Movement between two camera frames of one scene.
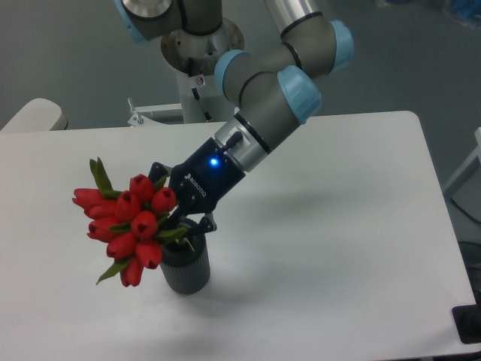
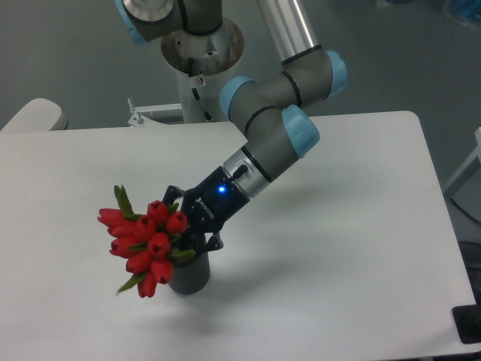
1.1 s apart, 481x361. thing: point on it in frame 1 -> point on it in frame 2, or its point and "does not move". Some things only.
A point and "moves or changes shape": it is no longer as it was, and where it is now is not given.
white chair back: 40,114 does not move
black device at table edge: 467,320 does not move
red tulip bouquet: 131,222 moves or changes shape
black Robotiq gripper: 199,183 -> 212,204
